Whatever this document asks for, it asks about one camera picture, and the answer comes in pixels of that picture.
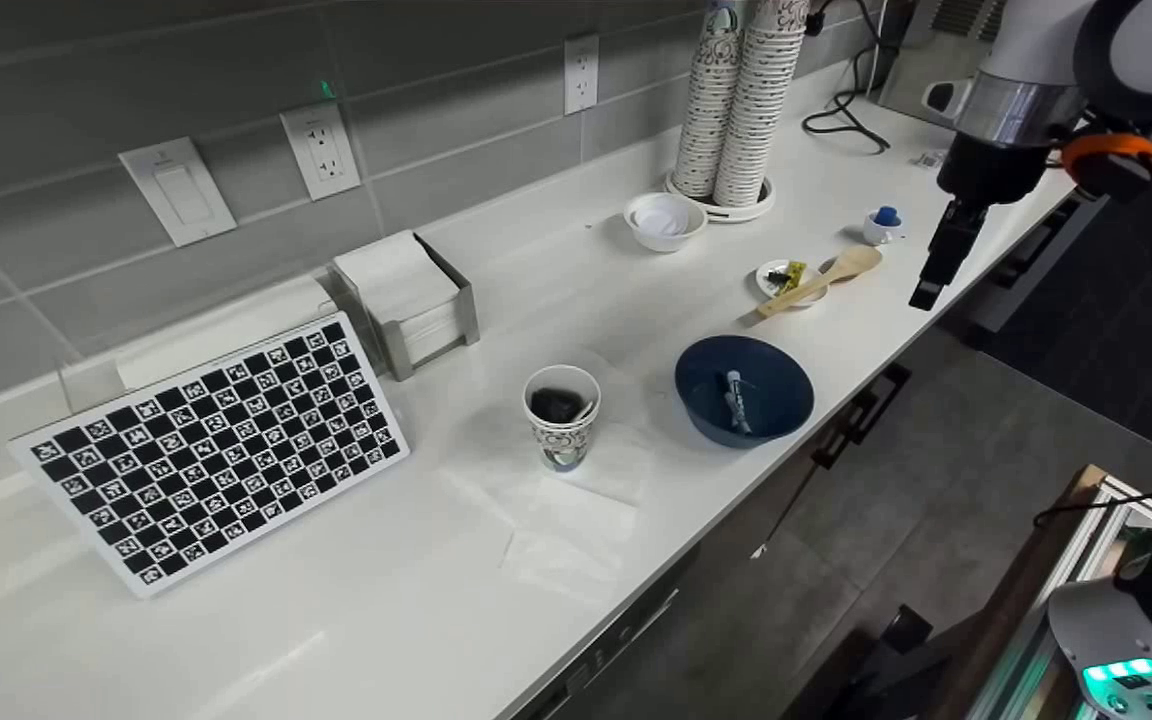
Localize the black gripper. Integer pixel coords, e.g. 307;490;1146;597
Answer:
910;136;1048;311

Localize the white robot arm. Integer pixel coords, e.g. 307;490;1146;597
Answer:
910;0;1152;309

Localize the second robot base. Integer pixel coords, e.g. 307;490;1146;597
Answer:
970;475;1152;720

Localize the wooden spoon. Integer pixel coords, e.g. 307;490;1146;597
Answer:
740;247;885;328

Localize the white cup stack base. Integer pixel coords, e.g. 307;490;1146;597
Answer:
664;172;775;224

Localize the right paper cup stack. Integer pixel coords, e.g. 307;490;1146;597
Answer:
713;0;810;203

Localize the paper cup stack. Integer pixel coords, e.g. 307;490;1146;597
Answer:
713;0;810;203
674;0;740;202

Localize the left paper cup stack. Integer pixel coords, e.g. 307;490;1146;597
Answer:
674;0;740;202

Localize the plastic spoon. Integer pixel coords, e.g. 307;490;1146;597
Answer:
726;370;752;433

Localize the blue bowl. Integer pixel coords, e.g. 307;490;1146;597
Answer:
674;335;815;450

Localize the small white bowl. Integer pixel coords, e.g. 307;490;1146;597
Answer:
624;194;704;255

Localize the patterned paper cup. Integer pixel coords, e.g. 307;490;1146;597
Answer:
520;365;603;473

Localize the blue capped small bottle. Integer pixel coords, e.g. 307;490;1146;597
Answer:
866;203;900;245

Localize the small white dish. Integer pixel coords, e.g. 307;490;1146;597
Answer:
752;261;815;302

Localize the white power outlet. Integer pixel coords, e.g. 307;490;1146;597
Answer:
563;37;599;114
281;105;361;202

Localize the white paper napkin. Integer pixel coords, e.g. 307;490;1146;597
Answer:
462;425;658;605

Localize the checkered calibration board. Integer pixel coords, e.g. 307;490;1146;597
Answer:
10;311;409;597

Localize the orange cable clip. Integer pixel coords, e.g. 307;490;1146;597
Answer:
1062;131;1152;179

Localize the black cable on counter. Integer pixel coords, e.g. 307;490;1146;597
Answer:
801;0;906;157

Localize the white light switch plate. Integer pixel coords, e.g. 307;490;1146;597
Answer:
120;140;237;245

